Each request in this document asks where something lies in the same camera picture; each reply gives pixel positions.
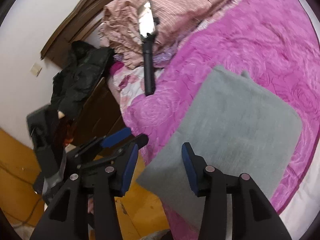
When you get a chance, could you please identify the pink pillow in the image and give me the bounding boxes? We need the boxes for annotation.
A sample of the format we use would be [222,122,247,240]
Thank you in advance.
[100,0,242,69]

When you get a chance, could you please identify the grey pants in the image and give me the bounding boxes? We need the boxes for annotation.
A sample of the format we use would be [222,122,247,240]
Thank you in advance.
[136,65,303,230]

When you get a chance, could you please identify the smartphone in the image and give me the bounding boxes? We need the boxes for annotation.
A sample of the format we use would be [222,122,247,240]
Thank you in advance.
[137,1,157,37]

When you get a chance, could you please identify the dark red cloth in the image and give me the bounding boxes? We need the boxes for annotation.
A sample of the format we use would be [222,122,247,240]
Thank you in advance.
[57,110,77,148]

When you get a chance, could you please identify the purple and white bedspread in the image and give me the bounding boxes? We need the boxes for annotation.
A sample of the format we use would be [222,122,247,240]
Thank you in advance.
[107,0,320,240]

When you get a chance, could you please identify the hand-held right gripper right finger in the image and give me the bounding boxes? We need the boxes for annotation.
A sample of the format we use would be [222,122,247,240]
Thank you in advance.
[181,142,293,240]

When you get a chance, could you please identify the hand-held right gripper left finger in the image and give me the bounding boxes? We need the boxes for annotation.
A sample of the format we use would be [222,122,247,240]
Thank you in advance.
[29,142,139,240]

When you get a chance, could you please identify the wooden nightstand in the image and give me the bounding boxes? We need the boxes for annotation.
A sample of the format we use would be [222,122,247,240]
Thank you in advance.
[72,76,137,155]

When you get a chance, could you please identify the black jacket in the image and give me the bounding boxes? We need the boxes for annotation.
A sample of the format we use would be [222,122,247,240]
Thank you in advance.
[50,40,115,117]

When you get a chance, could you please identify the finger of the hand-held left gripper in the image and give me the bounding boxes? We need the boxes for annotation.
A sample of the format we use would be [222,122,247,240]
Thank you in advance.
[75,134,149,170]
[66,127,132,158]

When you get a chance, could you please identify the beige wall switch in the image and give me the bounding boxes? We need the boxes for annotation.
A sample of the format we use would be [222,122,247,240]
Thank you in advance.
[30,64,42,77]

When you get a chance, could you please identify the black phone holder stick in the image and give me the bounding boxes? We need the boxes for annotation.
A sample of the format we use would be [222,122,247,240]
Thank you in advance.
[142,17,160,96]

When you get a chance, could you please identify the dark wooden headboard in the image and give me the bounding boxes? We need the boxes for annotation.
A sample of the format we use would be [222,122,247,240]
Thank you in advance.
[40,0,160,67]

